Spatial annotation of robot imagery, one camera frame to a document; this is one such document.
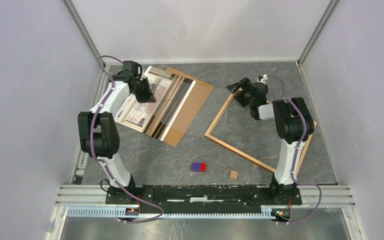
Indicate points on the printed photo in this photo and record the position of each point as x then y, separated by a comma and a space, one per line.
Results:
155, 119

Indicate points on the small wooden cube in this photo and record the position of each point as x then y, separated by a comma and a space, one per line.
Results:
233, 175

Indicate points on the wooden picture frame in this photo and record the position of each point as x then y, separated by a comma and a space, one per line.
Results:
234, 129

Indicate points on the white slotted cable duct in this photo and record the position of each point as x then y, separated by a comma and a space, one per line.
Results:
125, 213

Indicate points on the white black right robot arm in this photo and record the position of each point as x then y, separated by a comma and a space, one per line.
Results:
293, 122

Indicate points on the brown backing board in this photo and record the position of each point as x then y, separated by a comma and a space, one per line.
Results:
189, 110

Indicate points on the purple red block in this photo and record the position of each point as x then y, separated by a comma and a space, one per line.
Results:
200, 167

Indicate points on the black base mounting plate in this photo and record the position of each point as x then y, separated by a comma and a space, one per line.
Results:
204, 199

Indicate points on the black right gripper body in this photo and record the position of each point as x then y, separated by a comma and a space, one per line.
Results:
243, 97

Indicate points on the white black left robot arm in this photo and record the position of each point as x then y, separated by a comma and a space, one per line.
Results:
98, 133

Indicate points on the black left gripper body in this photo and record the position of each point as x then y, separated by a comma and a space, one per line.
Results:
143, 86

